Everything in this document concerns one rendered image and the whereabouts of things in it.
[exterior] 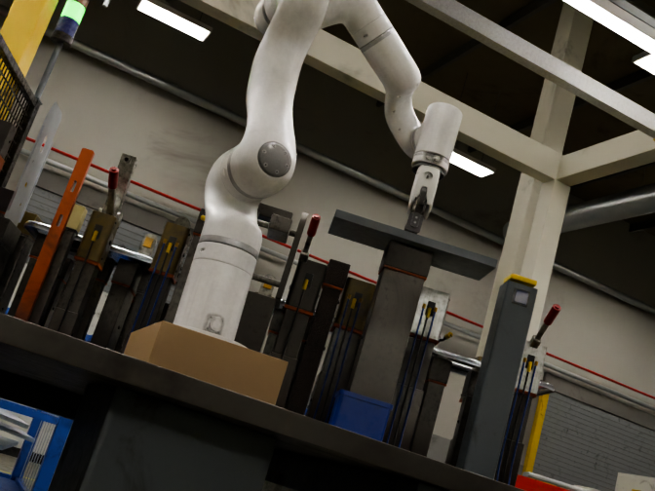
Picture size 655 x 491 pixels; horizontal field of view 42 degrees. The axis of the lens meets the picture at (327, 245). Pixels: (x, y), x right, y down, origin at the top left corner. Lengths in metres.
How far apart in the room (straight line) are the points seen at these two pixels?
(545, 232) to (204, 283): 5.13
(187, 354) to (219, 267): 0.19
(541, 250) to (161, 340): 5.21
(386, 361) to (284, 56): 0.67
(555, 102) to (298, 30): 8.91
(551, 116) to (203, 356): 9.21
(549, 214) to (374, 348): 4.88
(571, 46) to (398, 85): 9.13
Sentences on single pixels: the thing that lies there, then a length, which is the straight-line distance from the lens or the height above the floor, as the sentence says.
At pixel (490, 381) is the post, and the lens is 1.87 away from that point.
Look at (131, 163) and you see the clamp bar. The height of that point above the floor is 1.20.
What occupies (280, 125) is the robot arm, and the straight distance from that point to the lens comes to 1.70.
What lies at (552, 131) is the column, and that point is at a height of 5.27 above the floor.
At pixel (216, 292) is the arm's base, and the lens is 1.60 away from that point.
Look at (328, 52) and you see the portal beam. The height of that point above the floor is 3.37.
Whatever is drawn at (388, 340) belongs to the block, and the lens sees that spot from 1.83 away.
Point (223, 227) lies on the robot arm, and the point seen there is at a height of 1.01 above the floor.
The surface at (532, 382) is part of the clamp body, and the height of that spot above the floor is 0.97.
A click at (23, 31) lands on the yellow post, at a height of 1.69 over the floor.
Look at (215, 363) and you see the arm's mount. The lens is 1.53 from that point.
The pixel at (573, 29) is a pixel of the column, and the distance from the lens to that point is 11.15.
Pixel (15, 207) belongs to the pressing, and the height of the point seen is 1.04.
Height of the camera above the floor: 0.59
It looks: 16 degrees up
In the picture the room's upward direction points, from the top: 17 degrees clockwise
